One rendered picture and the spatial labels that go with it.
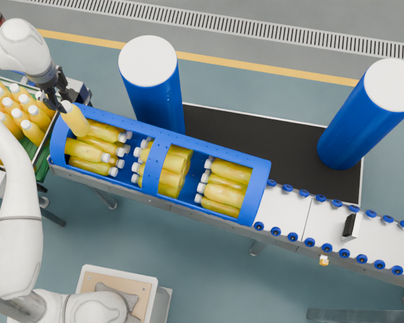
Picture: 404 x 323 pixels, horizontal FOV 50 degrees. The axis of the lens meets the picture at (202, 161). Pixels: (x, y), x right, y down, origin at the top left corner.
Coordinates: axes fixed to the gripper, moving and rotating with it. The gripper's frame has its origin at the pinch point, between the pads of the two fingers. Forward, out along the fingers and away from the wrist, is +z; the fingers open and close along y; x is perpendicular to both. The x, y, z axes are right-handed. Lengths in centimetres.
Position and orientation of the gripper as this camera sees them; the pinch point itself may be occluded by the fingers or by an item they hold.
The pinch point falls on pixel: (62, 102)
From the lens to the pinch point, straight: 157.1
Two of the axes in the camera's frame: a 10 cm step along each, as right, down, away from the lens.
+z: 0.0, 3.2, 9.5
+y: 3.1, -9.0, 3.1
